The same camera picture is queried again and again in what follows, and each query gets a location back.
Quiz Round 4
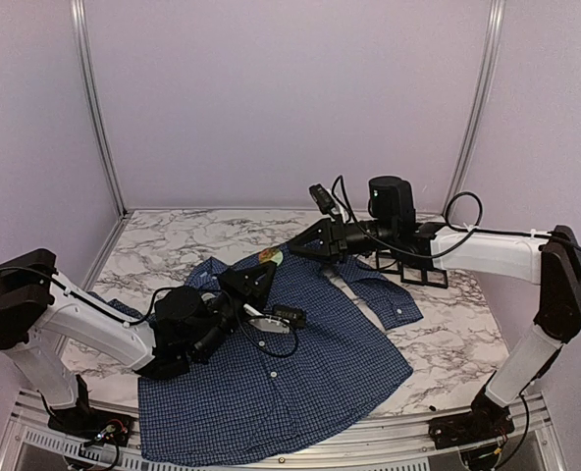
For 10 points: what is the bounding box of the aluminium front rail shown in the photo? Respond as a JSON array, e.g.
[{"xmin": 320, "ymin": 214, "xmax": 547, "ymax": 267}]
[{"xmin": 0, "ymin": 389, "xmax": 569, "ymax": 470}]

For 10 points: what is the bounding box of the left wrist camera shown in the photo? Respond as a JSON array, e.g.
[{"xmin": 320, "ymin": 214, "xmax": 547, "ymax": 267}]
[{"xmin": 243, "ymin": 302, "xmax": 307, "ymax": 336}]

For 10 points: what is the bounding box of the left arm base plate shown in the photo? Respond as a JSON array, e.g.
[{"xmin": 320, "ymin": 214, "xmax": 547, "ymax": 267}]
[{"xmin": 40, "ymin": 375, "xmax": 134, "ymax": 446}]

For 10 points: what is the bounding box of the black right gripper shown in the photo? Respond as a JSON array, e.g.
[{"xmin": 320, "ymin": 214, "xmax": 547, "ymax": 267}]
[{"xmin": 288, "ymin": 213, "xmax": 396, "ymax": 264}]

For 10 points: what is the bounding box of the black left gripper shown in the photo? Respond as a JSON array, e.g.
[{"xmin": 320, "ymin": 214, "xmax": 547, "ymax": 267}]
[{"xmin": 194, "ymin": 262, "xmax": 278, "ymax": 364}]

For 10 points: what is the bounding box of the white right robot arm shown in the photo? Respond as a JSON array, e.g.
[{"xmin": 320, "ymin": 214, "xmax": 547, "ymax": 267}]
[{"xmin": 289, "ymin": 176, "xmax": 581, "ymax": 440}]

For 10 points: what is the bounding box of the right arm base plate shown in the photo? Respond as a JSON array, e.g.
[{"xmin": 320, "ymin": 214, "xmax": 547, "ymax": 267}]
[{"xmin": 428, "ymin": 392, "xmax": 515, "ymax": 449}]

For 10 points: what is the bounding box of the aluminium frame post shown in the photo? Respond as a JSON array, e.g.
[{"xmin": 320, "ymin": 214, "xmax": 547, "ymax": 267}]
[
  {"xmin": 443, "ymin": 0, "xmax": 506, "ymax": 214},
  {"xmin": 70, "ymin": 0, "xmax": 128, "ymax": 219}
]

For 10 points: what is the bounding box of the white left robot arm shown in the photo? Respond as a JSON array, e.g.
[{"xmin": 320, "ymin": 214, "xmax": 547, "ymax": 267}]
[{"xmin": 0, "ymin": 249, "xmax": 290, "ymax": 437}]

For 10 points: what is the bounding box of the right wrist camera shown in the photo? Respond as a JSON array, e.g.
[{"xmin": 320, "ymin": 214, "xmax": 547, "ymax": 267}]
[{"xmin": 308, "ymin": 183, "xmax": 345, "ymax": 218}]

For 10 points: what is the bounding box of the blue checked button shirt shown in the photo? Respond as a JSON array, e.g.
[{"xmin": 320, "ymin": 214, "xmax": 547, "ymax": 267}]
[{"xmin": 86, "ymin": 240, "xmax": 423, "ymax": 466}]

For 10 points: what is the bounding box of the right aluminium frame post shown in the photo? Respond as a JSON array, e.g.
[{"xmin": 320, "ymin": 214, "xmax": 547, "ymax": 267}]
[{"xmin": 443, "ymin": 0, "xmax": 506, "ymax": 214}]

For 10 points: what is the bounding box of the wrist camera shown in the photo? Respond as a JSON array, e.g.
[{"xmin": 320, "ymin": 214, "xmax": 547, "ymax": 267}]
[
  {"xmin": 243, "ymin": 302, "xmax": 307, "ymax": 336},
  {"xmin": 308, "ymin": 183, "xmax": 345, "ymax": 218}
]

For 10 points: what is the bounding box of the left aluminium frame post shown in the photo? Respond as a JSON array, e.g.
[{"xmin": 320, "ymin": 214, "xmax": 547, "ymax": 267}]
[{"xmin": 70, "ymin": 0, "xmax": 128, "ymax": 219}]

